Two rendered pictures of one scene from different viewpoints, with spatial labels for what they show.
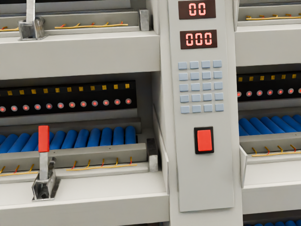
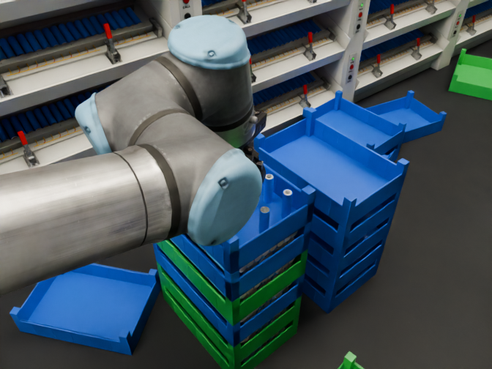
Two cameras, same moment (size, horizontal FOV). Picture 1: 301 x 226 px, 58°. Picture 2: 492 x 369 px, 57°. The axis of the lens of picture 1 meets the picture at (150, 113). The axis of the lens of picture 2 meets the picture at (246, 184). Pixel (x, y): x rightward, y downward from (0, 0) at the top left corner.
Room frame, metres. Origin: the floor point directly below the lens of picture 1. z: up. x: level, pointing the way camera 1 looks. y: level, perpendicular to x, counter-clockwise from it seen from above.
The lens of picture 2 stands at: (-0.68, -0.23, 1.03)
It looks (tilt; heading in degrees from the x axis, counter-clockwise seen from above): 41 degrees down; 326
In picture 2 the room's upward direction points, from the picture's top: straight up
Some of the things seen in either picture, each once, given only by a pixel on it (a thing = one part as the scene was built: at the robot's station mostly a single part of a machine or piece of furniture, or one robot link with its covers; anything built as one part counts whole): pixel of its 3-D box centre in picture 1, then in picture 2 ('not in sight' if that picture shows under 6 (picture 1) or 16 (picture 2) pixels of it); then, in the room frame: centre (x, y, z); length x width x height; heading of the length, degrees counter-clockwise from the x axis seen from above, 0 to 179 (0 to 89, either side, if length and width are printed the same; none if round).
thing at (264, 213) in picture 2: not in sight; (264, 222); (-0.22, -0.58, 0.44); 0.02 x 0.02 x 0.06
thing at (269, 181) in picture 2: not in sight; (268, 188); (-0.15, -0.64, 0.44); 0.02 x 0.02 x 0.06
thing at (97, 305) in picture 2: not in sight; (90, 299); (0.11, -0.28, 0.04); 0.30 x 0.20 x 0.08; 43
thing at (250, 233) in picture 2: not in sight; (222, 187); (-0.11, -0.56, 0.44); 0.30 x 0.20 x 0.08; 6
